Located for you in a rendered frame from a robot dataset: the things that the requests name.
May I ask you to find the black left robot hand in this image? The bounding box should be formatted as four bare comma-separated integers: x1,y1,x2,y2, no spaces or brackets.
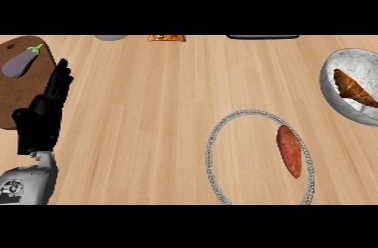
10,58,75,156

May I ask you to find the round placemat with grey rim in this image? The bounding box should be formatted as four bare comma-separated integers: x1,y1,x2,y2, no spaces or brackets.
204,108,317,206

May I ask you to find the brown croissant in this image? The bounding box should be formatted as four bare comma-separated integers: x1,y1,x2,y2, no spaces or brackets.
332,68,378,109

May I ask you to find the white marbled bowl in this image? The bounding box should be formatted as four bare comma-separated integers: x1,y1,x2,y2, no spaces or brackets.
319,47,378,127

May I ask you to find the brown wooden cutting board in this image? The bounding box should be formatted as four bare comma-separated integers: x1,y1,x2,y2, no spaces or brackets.
0,35,59,131

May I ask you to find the purple eggplant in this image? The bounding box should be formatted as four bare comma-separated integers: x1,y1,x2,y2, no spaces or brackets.
0,43,44,79

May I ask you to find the grey round object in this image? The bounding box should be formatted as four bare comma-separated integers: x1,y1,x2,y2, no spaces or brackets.
93,34,128,42

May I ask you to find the orange packet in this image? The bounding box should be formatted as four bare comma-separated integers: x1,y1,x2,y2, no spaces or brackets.
146,34,187,43

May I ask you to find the dark flat object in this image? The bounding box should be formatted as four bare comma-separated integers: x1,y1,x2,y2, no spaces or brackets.
224,34,301,40

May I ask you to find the reddish sweet potato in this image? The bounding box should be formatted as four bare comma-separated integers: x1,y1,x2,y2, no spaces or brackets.
275,124,304,180

